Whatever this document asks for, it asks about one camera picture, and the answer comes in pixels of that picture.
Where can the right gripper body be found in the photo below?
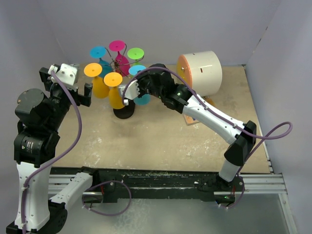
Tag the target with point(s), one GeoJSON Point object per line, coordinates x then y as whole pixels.
{"type": "Point", "coordinates": [145, 86]}

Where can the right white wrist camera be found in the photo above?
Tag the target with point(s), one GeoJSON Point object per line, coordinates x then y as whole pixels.
{"type": "Point", "coordinates": [129, 92]}

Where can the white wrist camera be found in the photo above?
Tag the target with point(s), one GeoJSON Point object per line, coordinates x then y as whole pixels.
{"type": "Point", "coordinates": [129, 92]}
{"type": "Point", "coordinates": [66, 73]}

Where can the pink plastic wine glass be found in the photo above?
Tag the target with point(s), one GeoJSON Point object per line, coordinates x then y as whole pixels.
{"type": "Point", "coordinates": [121, 63]}

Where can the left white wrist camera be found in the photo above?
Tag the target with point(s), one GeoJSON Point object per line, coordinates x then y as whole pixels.
{"type": "Point", "coordinates": [66, 73]}

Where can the white round drawer cabinet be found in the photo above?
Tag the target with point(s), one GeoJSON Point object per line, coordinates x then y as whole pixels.
{"type": "Point", "coordinates": [202, 71]}

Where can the metal wine glass rack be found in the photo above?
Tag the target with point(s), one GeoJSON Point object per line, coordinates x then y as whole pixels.
{"type": "Point", "coordinates": [126, 111]}

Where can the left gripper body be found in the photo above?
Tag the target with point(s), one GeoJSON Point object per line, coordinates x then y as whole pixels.
{"type": "Point", "coordinates": [59, 95]}

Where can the children's picture book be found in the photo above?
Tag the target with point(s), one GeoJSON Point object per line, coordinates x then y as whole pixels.
{"type": "Point", "coordinates": [190, 120]}

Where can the green plastic wine glass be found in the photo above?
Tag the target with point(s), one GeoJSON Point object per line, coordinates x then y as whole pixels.
{"type": "Point", "coordinates": [136, 54]}

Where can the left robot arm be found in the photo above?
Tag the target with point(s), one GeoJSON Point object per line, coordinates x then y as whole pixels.
{"type": "Point", "coordinates": [40, 114]}

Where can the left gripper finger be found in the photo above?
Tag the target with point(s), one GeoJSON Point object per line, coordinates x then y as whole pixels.
{"type": "Point", "coordinates": [43, 73]}
{"type": "Point", "coordinates": [86, 98]}

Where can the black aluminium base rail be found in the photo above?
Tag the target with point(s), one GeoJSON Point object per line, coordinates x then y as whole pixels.
{"type": "Point", "coordinates": [149, 184]}

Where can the blue wine glass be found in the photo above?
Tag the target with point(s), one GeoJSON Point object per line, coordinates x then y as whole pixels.
{"type": "Point", "coordinates": [145, 99]}
{"type": "Point", "coordinates": [98, 52]}

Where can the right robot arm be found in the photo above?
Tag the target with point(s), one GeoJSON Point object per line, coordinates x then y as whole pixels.
{"type": "Point", "coordinates": [157, 81]}

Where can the orange wine glass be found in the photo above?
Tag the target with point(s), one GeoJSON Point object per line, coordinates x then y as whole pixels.
{"type": "Point", "coordinates": [113, 80]}
{"type": "Point", "coordinates": [100, 89]}

